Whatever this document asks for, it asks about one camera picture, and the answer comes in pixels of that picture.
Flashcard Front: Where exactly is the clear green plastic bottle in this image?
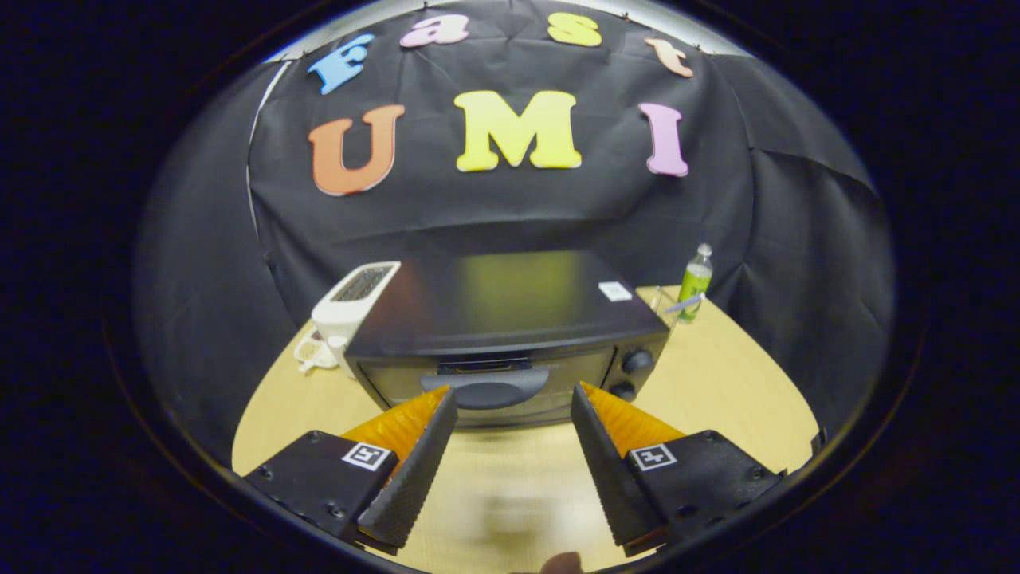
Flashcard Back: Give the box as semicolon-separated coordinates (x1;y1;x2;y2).
677;243;714;322

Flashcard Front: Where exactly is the black toaster oven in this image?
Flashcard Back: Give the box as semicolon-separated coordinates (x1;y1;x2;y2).
344;250;672;431

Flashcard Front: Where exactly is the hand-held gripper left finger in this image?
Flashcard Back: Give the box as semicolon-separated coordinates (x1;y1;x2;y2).
243;386;459;556

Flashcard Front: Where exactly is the white slot toaster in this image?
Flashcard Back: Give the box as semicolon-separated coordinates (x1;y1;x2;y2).
311;261;402;379

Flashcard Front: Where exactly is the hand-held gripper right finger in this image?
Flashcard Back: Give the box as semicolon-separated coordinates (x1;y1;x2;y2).
570;381;786;557

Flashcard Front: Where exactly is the clear drinking glass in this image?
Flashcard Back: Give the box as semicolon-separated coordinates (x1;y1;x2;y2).
649;285;706;329

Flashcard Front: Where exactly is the black backdrop cloth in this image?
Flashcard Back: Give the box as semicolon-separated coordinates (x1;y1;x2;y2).
135;0;893;463

